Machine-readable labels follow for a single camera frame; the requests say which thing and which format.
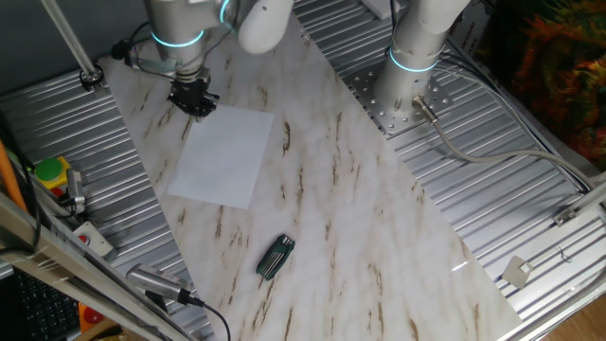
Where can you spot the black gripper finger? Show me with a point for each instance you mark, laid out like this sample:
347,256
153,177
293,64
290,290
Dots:
177,102
208,106

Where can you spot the aluminium profile bar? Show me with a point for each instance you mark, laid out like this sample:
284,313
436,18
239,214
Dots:
594,194

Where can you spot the white paper sheet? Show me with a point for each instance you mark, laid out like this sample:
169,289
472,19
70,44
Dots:
218,166

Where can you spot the marble pattern table mat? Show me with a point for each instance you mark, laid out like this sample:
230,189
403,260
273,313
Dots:
331,213

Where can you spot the orange box red button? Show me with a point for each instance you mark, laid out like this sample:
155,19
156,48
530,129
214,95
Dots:
90,316

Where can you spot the black keyboard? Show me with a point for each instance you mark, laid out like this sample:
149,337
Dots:
42,312

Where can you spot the grey box red button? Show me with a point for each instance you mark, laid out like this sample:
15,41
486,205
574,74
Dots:
97,241

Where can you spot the green button yellow box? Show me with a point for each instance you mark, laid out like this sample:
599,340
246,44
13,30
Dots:
48,169

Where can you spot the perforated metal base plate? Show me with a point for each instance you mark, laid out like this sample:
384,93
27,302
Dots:
369,95

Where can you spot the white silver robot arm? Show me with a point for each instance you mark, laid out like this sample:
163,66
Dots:
412,47

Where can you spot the orange pole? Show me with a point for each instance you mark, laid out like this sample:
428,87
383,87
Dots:
9,177

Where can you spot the aluminium pole with black foot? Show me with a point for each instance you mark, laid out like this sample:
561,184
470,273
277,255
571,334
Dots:
71,40

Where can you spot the green hex key set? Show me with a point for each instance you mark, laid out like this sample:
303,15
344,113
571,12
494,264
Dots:
274,258

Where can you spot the aluminium frame beam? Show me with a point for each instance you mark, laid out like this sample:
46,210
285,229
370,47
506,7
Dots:
47,251

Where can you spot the small metal corner bracket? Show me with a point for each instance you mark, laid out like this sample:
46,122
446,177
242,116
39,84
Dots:
565,216

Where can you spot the white box red print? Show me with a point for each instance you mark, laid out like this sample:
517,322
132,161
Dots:
473,38

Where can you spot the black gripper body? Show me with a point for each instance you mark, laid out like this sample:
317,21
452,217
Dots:
191,90

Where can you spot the colourful patterned cloth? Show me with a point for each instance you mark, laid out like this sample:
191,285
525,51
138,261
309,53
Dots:
558,71

